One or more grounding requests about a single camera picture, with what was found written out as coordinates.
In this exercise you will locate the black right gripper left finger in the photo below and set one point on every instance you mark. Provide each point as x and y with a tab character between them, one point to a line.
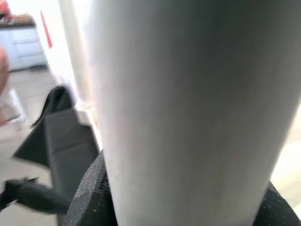
91	202

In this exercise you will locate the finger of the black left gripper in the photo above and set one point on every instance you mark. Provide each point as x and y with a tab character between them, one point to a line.
40	196

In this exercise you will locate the white drawer cabinet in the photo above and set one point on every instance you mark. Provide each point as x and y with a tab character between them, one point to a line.
21	44

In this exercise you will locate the white plastic table leg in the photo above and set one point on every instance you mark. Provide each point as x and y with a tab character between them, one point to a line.
188	106
75	47

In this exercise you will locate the black tablecloth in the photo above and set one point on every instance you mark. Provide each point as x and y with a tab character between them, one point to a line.
63	141

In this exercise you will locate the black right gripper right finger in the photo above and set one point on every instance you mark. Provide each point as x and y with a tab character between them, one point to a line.
277	212

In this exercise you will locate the red hanging strip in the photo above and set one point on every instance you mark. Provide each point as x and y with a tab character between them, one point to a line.
45	30

